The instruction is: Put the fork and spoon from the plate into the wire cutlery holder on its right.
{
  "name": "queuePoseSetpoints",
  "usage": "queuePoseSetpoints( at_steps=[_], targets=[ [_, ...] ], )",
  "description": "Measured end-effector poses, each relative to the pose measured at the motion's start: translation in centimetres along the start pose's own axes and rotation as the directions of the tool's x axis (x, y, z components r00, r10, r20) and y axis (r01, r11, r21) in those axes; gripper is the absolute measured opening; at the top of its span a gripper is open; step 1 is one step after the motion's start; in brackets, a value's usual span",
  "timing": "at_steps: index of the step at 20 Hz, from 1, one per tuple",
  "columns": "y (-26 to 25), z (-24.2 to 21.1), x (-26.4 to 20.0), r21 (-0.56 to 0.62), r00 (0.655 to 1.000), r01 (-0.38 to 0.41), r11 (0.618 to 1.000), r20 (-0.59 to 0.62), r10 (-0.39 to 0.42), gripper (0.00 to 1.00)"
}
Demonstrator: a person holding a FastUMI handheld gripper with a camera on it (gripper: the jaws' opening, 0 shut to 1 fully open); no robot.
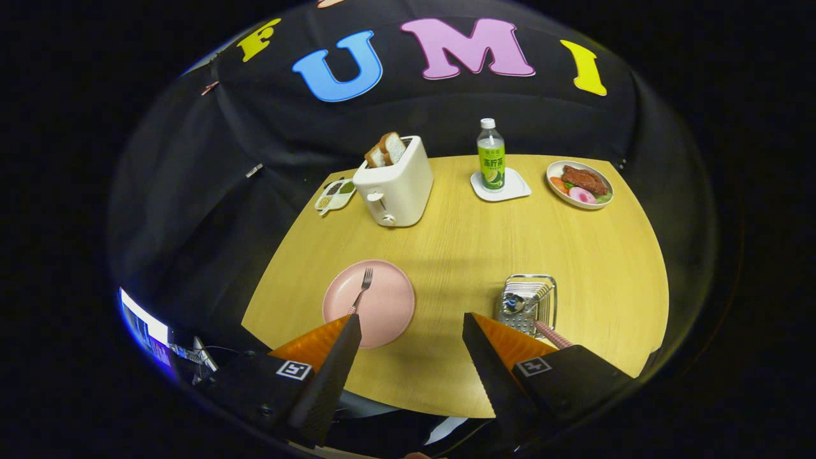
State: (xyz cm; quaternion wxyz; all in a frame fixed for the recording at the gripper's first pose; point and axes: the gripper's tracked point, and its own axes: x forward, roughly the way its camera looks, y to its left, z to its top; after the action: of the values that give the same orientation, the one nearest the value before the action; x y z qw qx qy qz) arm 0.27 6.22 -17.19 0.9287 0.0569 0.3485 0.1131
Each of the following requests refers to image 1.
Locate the black backdrop cloth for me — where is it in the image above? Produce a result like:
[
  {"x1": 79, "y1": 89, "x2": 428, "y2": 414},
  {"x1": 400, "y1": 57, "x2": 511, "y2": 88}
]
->
[{"x1": 108, "y1": 0, "x2": 721, "y2": 383}]

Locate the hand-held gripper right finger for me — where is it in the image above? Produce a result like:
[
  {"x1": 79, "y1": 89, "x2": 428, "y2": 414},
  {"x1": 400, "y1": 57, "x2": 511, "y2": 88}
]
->
[{"x1": 462, "y1": 312, "x2": 638, "y2": 447}]

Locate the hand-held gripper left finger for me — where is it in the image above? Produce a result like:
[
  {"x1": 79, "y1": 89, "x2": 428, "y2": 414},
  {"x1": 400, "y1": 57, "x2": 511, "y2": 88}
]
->
[{"x1": 194, "y1": 314, "x2": 363, "y2": 447}]

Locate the brown meat slab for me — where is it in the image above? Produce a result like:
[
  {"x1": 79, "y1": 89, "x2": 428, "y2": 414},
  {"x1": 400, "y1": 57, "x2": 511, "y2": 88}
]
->
[{"x1": 561, "y1": 165, "x2": 609, "y2": 196}]

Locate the white toaster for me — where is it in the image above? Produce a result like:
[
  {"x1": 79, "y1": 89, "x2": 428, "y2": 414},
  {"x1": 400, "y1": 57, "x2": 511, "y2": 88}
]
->
[{"x1": 353, "y1": 135, "x2": 434, "y2": 228}]

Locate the open laptop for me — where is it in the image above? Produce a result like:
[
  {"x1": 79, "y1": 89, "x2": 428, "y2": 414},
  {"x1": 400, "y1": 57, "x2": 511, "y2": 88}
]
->
[{"x1": 119, "y1": 287, "x2": 217, "y2": 383}]

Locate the checkered handle spoon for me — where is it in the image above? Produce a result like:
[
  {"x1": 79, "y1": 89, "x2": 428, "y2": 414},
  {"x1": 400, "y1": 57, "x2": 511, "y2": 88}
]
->
[{"x1": 501, "y1": 292, "x2": 574, "y2": 350}]

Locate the pink round plate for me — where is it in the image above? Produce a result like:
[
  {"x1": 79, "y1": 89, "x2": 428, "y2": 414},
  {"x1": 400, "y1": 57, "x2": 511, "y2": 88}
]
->
[{"x1": 322, "y1": 259, "x2": 416, "y2": 349}]

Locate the green label drink bottle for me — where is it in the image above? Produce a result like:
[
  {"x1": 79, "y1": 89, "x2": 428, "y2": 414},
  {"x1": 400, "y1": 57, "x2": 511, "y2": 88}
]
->
[{"x1": 477, "y1": 118, "x2": 506, "y2": 193}]

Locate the checkered handle fork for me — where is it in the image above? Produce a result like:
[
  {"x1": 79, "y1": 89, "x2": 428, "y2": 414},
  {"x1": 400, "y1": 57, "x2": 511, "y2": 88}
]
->
[{"x1": 346, "y1": 268, "x2": 374, "y2": 316}]

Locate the metal drain basket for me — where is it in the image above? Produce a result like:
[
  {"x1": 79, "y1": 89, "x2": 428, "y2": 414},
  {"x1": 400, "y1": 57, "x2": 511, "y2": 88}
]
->
[{"x1": 496, "y1": 274, "x2": 558, "y2": 339}]

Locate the white square coaster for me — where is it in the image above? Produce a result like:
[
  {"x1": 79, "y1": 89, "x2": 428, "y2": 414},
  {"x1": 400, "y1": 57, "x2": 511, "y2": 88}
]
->
[{"x1": 470, "y1": 167, "x2": 532, "y2": 203}]

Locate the white oval food plate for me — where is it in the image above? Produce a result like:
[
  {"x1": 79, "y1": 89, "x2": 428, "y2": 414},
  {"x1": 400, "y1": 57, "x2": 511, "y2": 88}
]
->
[{"x1": 546, "y1": 160, "x2": 614, "y2": 210}]

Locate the white divided seasoning dish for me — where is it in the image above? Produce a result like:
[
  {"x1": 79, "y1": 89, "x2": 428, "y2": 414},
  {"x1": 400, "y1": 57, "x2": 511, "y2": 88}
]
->
[{"x1": 314, "y1": 178, "x2": 358, "y2": 214}]

